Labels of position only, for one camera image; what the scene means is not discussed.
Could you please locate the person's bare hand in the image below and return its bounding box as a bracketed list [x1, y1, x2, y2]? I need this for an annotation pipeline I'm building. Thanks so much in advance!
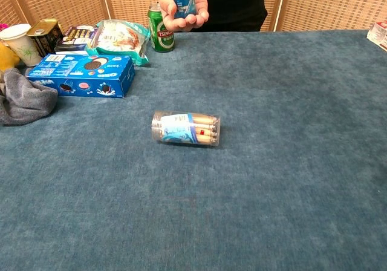
[155, 0, 210, 33]

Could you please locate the green Tsingtao beer can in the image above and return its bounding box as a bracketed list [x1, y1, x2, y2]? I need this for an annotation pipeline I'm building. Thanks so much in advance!
[147, 2, 175, 53]

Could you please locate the person's black-clothed torso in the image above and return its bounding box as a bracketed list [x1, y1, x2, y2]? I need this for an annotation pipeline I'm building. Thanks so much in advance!
[157, 0, 268, 33]

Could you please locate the white and teal snack bag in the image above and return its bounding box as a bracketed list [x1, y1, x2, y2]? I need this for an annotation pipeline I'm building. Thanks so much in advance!
[85, 19, 151, 67]

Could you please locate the dark purple snack box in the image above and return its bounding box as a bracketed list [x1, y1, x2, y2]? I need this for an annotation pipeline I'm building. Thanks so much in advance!
[54, 25, 99, 53]

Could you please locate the blue Oreo cookie box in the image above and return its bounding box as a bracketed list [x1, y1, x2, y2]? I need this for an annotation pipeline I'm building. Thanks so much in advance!
[25, 53, 136, 99]

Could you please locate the clear jar of biscuit sticks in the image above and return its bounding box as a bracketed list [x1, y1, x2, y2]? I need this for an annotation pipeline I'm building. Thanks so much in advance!
[151, 111, 221, 148]

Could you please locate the gold and black tin can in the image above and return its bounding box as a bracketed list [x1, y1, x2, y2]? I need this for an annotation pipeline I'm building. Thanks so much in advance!
[26, 18, 64, 58]

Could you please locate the woven rattan folding screen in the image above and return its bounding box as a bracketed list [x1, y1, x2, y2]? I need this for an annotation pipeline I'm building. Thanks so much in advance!
[0, 0, 387, 34]

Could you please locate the white paper cup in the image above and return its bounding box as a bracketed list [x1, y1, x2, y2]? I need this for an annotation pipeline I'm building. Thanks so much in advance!
[0, 24, 42, 67]

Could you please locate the grey towel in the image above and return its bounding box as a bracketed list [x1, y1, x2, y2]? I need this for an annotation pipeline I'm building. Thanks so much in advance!
[0, 67, 59, 126]

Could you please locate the yellow plush item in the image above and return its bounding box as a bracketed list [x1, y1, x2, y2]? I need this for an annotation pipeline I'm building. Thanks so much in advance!
[0, 42, 21, 72]

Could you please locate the white and red carton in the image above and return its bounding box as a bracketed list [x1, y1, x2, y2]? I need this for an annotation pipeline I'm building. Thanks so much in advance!
[366, 21, 387, 51]

